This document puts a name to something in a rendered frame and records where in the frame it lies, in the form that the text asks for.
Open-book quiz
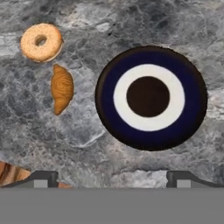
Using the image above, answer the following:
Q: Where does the golden brown croissant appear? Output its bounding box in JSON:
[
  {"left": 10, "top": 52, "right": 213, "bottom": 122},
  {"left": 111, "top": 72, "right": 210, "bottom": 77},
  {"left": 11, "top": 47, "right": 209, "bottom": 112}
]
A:
[{"left": 50, "top": 63, "right": 74, "bottom": 116}]

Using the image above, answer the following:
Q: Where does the tan seeded bagel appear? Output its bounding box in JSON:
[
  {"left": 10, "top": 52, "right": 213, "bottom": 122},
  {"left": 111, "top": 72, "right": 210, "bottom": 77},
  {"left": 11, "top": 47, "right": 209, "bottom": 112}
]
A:
[{"left": 19, "top": 23, "right": 64, "bottom": 64}]

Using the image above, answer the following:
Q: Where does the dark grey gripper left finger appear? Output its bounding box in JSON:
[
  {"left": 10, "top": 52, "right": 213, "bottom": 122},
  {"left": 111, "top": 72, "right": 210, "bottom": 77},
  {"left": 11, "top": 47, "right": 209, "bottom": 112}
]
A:
[{"left": 2, "top": 171, "right": 60, "bottom": 189}]

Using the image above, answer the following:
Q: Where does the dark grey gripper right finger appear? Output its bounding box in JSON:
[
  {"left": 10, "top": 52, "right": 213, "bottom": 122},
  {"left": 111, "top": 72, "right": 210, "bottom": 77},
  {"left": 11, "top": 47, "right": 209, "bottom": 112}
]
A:
[{"left": 166, "top": 170, "right": 223, "bottom": 189}]

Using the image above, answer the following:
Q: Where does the dark blue and white plate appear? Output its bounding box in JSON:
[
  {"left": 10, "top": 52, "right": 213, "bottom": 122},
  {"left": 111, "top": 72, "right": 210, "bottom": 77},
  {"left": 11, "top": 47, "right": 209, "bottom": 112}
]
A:
[{"left": 94, "top": 45, "right": 208, "bottom": 152}]

